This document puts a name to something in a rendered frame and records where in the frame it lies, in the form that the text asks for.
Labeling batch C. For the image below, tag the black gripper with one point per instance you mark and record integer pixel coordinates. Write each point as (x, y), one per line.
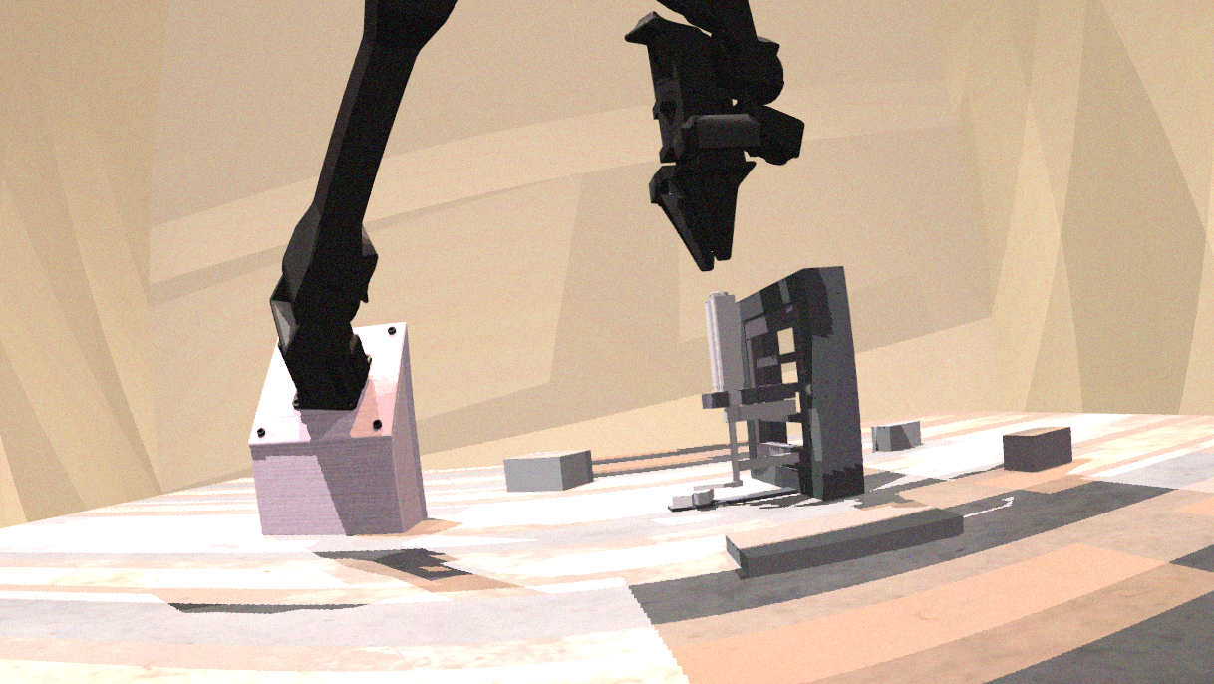
(699, 192)

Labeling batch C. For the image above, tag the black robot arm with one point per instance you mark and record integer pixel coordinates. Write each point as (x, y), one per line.
(330, 258)

